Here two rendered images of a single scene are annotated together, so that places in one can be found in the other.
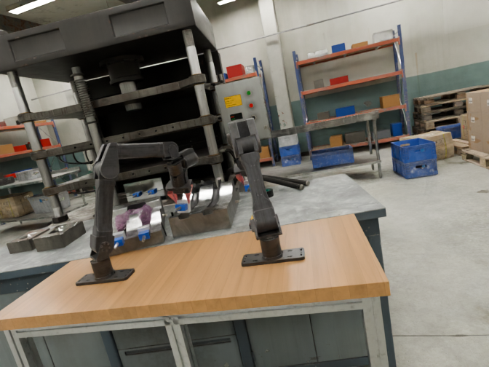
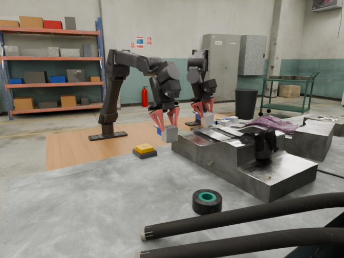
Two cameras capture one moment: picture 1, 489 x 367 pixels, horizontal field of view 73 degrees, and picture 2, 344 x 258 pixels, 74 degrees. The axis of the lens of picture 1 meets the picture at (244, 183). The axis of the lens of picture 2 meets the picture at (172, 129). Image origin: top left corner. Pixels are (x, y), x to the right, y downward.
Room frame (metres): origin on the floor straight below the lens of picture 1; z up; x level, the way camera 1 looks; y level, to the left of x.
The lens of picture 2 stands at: (2.11, -0.52, 1.18)
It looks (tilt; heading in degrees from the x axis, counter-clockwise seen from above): 16 degrees down; 141
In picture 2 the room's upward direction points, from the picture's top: straight up
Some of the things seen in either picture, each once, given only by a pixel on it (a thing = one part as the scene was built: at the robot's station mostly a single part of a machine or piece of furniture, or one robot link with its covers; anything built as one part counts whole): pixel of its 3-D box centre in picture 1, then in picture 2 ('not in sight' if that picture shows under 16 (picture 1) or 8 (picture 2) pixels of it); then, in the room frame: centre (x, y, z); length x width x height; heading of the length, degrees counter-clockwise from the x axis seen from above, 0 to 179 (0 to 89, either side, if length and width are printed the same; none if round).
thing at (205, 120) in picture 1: (145, 142); not in sight; (2.56, 0.67, 1.20); 1.29 x 0.83 x 0.19; 84
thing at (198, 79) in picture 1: (136, 108); not in sight; (2.55, 0.68, 1.45); 1.29 x 0.82 x 0.19; 84
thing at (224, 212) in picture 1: (208, 202); (234, 146); (1.61, 0.20, 0.87); 0.50 x 0.26 x 0.14; 174
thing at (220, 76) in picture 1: (170, 169); not in sight; (3.02, 0.64, 0.90); 1.31 x 0.16 x 1.80; 84
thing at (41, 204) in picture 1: (50, 201); not in sight; (6.01, 3.55, 0.42); 0.60 x 0.42 x 0.33; 67
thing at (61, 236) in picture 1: (60, 235); (326, 124); (1.68, 1.00, 0.84); 0.20 x 0.15 x 0.07; 174
